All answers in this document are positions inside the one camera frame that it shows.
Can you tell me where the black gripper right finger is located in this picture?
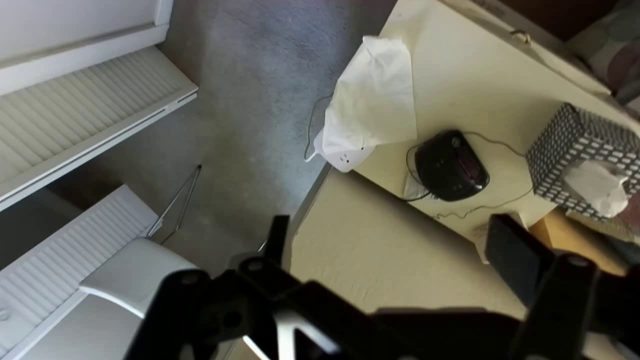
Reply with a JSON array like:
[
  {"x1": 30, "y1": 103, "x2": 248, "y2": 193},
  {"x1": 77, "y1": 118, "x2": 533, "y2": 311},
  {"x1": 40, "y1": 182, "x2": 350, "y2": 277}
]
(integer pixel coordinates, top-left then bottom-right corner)
[{"x1": 483, "y1": 213, "x2": 605, "y2": 360}]

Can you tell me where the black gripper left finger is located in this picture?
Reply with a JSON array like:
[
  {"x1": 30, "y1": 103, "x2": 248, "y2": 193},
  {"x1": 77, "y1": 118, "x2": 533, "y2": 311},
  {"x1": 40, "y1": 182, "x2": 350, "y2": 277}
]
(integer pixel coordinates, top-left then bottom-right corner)
[{"x1": 123, "y1": 213, "x2": 295, "y2": 360}]

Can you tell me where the light wooden headboard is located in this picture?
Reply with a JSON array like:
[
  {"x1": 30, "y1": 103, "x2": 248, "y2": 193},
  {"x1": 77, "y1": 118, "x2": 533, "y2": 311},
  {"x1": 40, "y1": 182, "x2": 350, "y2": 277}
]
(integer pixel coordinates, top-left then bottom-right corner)
[{"x1": 528, "y1": 207, "x2": 640, "y2": 279}]

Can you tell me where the white tissue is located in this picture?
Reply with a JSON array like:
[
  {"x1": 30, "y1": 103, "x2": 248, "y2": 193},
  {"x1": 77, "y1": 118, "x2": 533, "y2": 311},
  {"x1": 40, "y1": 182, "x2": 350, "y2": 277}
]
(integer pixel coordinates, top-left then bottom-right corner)
[{"x1": 562, "y1": 158, "x2": 631, "y2": 220}]

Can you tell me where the black white patterned tissue box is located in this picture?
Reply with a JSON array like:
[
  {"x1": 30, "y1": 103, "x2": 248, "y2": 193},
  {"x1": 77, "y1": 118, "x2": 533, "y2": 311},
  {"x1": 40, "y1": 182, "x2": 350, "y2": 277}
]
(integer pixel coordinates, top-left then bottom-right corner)
[{"x1": 524, "y1": 99, "x2": 640, "y2": 221}]

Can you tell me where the black computer mouse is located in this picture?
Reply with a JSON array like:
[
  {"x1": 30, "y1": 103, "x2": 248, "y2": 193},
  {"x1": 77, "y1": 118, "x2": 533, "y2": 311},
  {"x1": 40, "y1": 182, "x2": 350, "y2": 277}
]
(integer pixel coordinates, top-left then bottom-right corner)
[{"x1": 411, "y1": 127, "x2": 491, "y2": 203}]

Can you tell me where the white nightstand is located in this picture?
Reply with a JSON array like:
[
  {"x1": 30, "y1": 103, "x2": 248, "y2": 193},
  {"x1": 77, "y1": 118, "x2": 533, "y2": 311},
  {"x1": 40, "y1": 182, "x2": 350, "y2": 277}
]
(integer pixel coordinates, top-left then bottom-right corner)
[{"x1": 350, "y1": 0, "x2": 640, "y2": 246}]

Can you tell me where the white plastic bag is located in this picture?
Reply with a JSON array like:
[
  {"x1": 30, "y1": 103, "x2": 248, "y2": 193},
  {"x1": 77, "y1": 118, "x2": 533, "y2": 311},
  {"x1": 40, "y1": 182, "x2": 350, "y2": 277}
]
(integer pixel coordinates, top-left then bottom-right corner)
[{"x1": 309, "y1": 33, "x2": 420, "y2": 173}]

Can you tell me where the white door trim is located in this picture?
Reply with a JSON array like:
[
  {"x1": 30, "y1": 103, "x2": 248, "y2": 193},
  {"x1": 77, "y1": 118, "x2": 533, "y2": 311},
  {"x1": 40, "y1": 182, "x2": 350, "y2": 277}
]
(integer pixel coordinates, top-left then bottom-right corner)
[{"x1": 0, "y1": 0, "x2": 177, "y2": 96}]

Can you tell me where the thin black clock cord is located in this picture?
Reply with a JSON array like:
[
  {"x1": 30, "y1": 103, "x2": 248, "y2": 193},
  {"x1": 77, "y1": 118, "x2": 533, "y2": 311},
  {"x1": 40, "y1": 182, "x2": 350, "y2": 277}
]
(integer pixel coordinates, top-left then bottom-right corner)
[{"x1": 400, "y1": 127, "x2": 535, "y2": 225}]

